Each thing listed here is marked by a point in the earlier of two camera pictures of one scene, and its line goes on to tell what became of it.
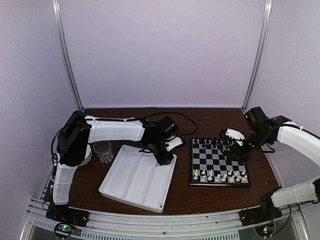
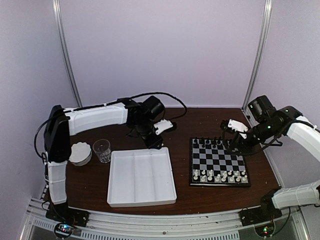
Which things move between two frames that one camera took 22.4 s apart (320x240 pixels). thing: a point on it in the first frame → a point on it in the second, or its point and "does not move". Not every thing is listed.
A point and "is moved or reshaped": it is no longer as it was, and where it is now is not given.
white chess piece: [224, 178] does not move
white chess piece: [218, 177] does not move
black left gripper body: [158, 155] → [143, 130]
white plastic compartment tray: [136, 177] is moved or reshaped
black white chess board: [209, 166] does not move
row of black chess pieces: [214, 143] does not move
